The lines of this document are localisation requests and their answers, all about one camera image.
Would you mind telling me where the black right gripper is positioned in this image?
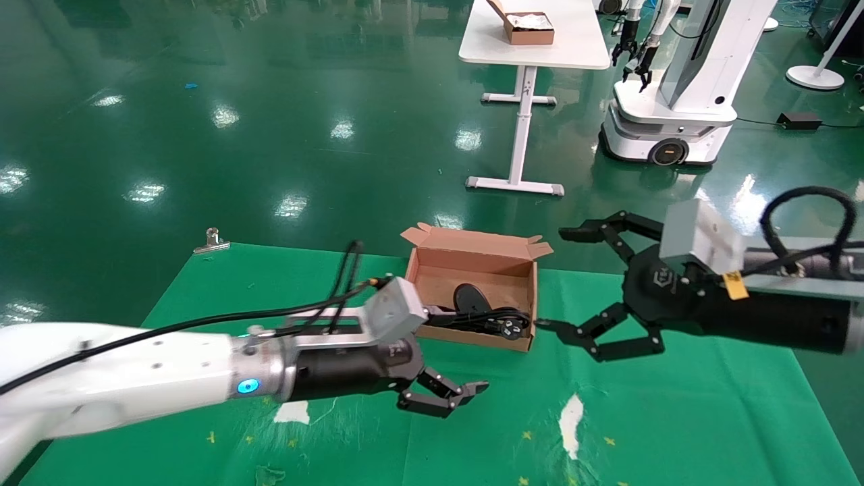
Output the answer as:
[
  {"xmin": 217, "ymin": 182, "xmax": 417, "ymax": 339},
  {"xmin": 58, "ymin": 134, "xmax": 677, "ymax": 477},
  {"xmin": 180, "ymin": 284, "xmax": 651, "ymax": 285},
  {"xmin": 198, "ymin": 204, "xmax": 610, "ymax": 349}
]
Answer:
[{"xmin": 536, "ymin": 211, "xmax": 856, "ymax": 364}]

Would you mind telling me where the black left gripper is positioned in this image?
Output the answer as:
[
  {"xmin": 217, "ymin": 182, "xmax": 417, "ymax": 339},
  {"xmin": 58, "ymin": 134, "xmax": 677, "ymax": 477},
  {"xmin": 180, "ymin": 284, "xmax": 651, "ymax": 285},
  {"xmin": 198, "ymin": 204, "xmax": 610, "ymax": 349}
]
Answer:
[{"xmin": 283, "ymin": 335, "xmax": 491, "ymax": 420}]

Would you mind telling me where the black power cable with plug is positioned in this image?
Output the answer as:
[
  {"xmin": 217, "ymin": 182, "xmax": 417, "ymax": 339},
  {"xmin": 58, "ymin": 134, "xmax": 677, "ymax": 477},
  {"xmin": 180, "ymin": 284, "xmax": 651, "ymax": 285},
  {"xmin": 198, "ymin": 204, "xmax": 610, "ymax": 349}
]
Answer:
[{"xmin": 423, "ymin": 305, "xmax": 536, "ymax": 340}]

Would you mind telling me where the open brown cardboard box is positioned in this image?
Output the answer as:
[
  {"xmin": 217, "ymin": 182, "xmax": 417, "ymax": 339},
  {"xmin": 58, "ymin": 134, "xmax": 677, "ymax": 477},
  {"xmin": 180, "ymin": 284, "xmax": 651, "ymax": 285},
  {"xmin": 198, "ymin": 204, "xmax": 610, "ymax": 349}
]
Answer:
[{"xmin": 400, "ymin": 222, "xmax": 554, "ymax": 354}]

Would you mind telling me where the small filled cardboard box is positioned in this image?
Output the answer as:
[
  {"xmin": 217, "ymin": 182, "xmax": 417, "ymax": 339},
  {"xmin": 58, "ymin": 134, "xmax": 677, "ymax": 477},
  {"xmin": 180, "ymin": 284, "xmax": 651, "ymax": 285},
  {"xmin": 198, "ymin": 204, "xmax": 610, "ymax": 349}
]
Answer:
[{"xmin": 487, "ymin": 0, "xmax": 556, "ymax": 47}]

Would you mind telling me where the black oval device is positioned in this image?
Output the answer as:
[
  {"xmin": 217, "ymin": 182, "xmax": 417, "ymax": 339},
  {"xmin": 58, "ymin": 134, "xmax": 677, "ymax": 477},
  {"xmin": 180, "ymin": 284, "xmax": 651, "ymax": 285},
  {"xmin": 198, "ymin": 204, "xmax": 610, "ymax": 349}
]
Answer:
[{"xmin": 453, "ymin": 283, "xmax": 494, "ymax": 313}]

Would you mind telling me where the white wheeled robot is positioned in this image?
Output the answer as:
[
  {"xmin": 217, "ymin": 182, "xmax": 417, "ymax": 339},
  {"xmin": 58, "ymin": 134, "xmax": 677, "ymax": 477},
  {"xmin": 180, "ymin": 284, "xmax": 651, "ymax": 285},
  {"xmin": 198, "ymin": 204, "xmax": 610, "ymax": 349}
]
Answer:
[{"xmin": 599, "ymin": 0, "xmax": 778, "ymax": 167}]

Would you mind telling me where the black power adapter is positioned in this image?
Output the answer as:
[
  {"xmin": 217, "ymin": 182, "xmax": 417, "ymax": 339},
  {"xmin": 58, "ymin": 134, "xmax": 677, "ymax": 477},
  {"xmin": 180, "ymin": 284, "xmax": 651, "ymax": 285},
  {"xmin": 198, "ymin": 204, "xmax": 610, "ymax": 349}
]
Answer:
[{"xmin": 776, "ymin": 111, "xmax": 823, "ymax": 132}]

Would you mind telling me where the white height-adjustable table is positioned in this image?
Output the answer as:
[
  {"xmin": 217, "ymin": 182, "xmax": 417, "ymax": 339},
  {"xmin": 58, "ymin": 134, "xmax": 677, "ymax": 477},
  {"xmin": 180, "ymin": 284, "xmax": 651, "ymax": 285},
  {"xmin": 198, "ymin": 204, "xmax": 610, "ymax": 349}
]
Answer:
[{"xmin": 458, "ymin": 0, "xmax": 612, "ymax": 197}]

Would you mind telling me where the green table cloth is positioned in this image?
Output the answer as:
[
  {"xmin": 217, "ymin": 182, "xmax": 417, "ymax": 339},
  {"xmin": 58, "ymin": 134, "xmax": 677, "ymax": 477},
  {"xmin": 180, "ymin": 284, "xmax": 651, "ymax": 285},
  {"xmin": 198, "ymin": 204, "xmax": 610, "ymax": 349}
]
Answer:
[{"xmin": 20, "ymin": 242, "xmax": 862, "ymax": 486}]

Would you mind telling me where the silver binder clip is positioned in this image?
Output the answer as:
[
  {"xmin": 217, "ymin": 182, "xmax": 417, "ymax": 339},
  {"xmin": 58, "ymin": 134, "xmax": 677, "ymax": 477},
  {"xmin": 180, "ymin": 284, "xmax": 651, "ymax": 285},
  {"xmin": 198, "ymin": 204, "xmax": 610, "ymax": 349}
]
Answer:
[{"xmin": 193, "ymin": 227, "xmax": 232, "ymax": 256}]

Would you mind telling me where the white round stand base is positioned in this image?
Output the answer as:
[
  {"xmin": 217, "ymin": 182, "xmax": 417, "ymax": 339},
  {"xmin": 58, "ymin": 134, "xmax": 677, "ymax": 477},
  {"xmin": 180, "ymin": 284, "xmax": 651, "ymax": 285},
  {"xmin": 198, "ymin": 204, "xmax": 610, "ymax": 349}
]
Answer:
[{"xmin": 786, "ymin": 0, "xmax": 864, "ymax": 91}]

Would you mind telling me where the black cabinet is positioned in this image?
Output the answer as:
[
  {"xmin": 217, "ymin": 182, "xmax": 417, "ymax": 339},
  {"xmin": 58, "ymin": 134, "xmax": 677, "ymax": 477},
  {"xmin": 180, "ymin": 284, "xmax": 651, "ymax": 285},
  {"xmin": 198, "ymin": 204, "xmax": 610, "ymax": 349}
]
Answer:
[{"xmin": 809, "ymin": 0, "xmax": 864, "ymax": 56}]

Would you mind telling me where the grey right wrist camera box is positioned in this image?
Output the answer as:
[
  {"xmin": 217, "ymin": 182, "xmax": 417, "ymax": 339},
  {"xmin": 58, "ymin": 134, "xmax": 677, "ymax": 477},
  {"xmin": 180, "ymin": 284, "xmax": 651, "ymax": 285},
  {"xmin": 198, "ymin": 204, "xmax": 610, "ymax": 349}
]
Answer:
[{"xmin": 659, "ymin": 198, "xmax": 864, "ymax": 302}]

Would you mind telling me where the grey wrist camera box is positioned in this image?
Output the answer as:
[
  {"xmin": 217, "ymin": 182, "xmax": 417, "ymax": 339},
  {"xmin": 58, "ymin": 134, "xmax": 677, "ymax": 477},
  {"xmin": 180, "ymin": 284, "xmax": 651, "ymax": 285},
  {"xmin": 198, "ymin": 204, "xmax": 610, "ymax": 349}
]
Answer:
[
  {"xmin": 659, "ymin": 198, "xmax": 864, "ymax": 302},
  {"xmin": 270, "ymin": 276, "xmax": 430, "ymax": 352}
]

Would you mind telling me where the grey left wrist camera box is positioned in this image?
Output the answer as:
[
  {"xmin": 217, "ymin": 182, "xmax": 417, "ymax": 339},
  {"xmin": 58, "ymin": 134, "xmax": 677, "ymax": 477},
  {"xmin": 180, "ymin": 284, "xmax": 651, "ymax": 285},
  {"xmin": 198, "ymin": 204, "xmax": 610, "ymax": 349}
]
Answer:
[{"xmin": 270, "ymin": 276, "xmax": 430, "ymax": 352}]

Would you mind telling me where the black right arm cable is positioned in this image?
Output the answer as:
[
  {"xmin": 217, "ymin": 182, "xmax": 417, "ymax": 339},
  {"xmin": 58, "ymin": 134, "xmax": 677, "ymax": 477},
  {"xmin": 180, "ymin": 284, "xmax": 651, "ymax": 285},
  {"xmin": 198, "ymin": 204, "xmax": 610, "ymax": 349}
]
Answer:
[{"xmin": 736, "ymin": 186, "xmax": 864, "ymax": 279}]

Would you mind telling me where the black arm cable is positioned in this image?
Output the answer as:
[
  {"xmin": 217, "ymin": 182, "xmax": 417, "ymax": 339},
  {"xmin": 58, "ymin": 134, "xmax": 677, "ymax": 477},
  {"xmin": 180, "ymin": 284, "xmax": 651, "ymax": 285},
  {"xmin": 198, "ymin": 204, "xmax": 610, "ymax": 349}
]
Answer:
[
  {"xmin": 736, "ymin": 186, "xmax": 864, "ymax": 279},
  {"xmin": 0, "ymin": 239, "xmax": 399, "ymax": 396}
]

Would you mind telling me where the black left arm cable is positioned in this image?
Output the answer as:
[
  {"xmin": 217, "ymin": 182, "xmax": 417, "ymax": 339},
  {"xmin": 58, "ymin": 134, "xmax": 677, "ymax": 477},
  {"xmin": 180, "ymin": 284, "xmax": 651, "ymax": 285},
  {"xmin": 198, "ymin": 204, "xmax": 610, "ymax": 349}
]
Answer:
[{"xmin": 0, "ymin": 239, "xmax": 399, "ymax": 396}]

